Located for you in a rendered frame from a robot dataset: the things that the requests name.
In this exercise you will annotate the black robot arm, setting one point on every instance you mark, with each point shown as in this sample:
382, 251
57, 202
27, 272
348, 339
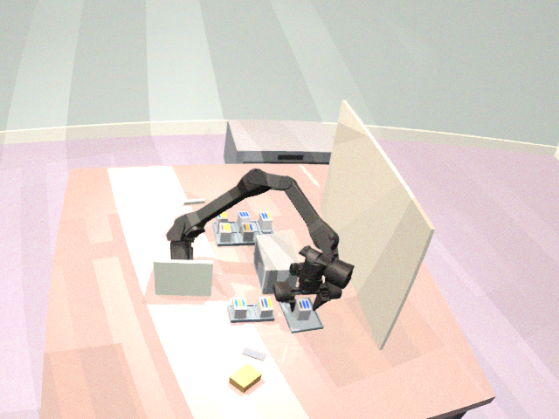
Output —
253, 183

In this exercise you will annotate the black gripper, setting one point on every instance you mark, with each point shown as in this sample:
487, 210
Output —
308, 286

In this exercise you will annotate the beige flat panel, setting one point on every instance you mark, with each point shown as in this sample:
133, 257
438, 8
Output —
384, 233

